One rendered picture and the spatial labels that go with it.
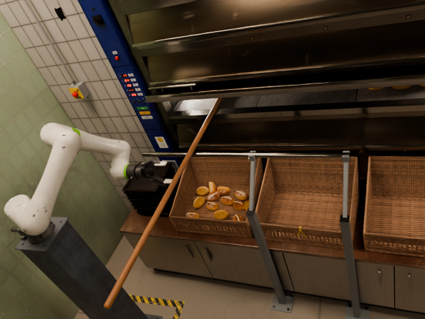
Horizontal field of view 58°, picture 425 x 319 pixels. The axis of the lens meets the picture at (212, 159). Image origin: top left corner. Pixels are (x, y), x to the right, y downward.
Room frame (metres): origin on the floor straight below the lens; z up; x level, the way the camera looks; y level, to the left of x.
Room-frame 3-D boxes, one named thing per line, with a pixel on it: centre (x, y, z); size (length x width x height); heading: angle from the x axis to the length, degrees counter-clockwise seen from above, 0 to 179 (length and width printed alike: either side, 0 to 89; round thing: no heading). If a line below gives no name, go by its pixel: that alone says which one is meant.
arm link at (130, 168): (1.82, 0.44, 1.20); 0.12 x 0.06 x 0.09; 146
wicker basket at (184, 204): (1.90, 0.05, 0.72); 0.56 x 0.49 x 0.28; 57
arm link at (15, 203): (1.60, 0.98, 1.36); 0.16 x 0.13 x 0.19; 35
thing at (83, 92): (2.60, 0.69, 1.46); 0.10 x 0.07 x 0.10; 56
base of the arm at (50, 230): (1.64, 1.04, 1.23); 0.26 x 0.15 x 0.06; 60
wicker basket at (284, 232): (1.57, -0.44, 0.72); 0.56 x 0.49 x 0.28; 55
